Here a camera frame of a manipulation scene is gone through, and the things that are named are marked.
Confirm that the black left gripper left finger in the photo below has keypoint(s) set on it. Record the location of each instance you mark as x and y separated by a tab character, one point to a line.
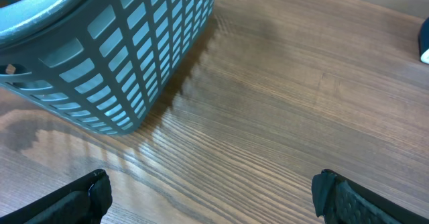
86	200

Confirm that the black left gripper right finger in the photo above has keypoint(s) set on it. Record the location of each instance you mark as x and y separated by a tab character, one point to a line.
338	199

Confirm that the grey plastic mesh basket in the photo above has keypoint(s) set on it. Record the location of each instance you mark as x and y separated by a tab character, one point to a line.
100	64

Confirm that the white barcode scanner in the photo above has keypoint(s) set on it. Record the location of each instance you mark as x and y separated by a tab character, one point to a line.
423	40

